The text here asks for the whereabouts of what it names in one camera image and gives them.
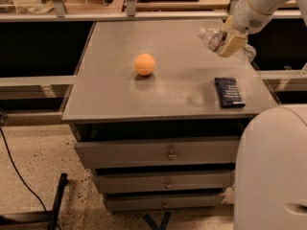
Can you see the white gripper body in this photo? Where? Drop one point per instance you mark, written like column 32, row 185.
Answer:
column 247, row 19

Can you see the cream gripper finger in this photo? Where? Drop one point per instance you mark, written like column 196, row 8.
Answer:
column 231, row 45
column 228, row 26

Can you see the clear plastic water bottle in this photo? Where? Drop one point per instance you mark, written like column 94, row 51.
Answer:
column 213, row 39

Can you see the dark blue snack packet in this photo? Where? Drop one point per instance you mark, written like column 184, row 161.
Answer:
column 229, row 94

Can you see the wooden shelf rack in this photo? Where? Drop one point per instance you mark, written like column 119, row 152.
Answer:
column 127, row 10

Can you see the black metal stand leg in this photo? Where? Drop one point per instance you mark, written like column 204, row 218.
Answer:
column 51, row 217

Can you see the grey drawer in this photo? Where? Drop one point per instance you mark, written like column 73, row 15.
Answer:
column 163, row 181
column 158, row 152
column 161, row 202

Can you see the middle grey drawer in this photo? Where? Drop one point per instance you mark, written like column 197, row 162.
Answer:
column 163, row 181

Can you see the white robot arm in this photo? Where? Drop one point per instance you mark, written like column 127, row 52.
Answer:
column 270, row 191

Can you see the orange ball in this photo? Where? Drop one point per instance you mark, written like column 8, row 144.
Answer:
column 144, row 65

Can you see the grey drawer cabinet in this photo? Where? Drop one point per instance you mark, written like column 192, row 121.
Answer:
column 111, row 102

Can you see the top grey drawer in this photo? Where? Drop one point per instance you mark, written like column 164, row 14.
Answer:
column 158, row 152

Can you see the bottom grey drawer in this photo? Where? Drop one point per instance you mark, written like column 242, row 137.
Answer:
column 161, row 202

